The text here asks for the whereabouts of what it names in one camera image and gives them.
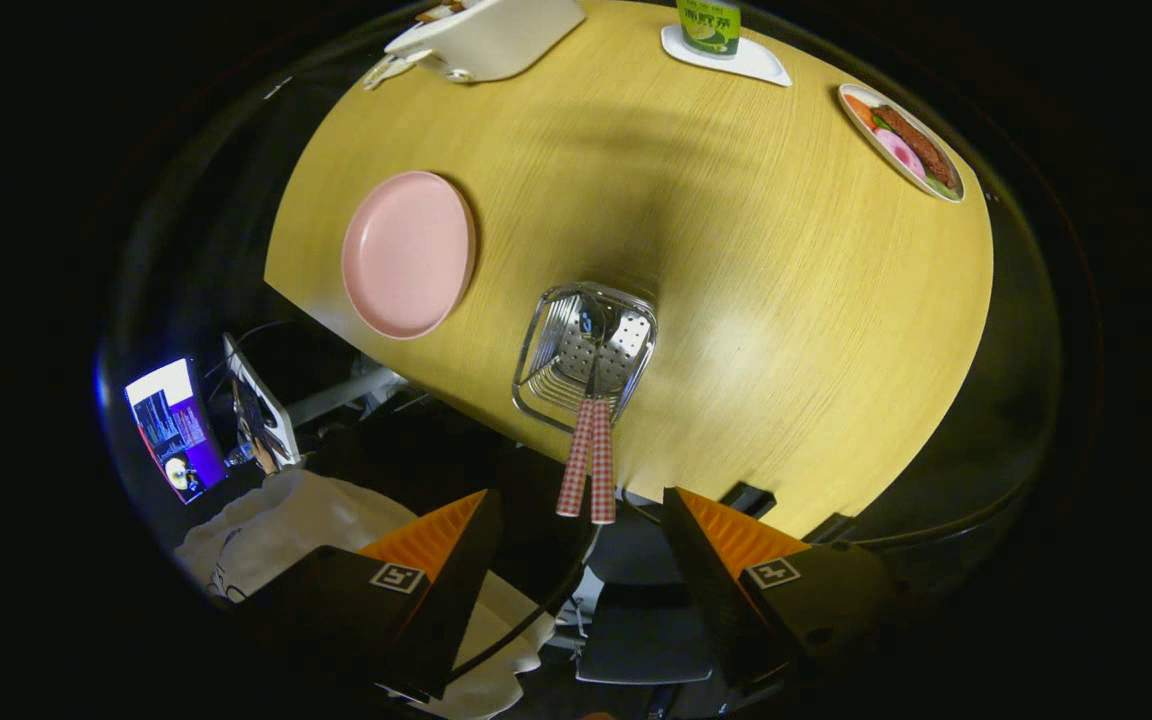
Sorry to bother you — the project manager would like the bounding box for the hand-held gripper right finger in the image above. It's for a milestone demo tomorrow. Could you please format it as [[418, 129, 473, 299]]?
[[661, 486, 922, 696]]

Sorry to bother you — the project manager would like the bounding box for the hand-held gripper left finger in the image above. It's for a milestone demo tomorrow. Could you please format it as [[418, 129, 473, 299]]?
[[236, 488, 507, 706]]

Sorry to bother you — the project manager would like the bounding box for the checked handle fork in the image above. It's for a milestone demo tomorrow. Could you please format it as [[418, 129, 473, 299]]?
[[555, 340, 601, 519]]

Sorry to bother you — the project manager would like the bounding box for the checked handle spoon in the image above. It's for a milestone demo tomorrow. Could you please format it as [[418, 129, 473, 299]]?
[[576, 295, 618, 526]]

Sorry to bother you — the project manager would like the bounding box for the dark grey chair seat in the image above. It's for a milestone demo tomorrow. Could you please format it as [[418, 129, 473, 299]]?
[[574, 583, 719, 687]]

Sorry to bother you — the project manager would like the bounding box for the person's white shirt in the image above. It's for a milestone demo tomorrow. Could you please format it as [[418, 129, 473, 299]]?
[[173, 467, 559, 720]]

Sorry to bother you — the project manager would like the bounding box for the white metal bar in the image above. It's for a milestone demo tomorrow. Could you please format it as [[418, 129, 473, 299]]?
[[286, 364, 409, 430]]

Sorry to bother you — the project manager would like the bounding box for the metal drain basket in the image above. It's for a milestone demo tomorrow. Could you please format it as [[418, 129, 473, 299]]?
[[510, 281, 660, 435]]

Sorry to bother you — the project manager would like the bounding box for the lit computer monitor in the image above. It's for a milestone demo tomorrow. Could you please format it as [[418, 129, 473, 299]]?
[[123, 356, 230, 505]]

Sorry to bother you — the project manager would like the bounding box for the pink plate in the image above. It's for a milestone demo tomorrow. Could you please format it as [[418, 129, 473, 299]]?
[[340, 170, 479, 342]]

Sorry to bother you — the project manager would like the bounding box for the white plate of food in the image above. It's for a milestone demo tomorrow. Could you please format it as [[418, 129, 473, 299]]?
[[837, 82, 967, 205]]

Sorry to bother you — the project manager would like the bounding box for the white coaster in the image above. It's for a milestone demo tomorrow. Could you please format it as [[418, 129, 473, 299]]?
[[659, 24, 794, 89]]

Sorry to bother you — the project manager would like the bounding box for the white toaster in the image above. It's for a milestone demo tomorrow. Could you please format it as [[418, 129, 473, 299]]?
[[383, 0, 588, 84]]

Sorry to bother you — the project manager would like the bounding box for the green label drink bottle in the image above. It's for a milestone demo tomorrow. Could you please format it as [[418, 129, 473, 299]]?
[[676, 0, 743, 59]]

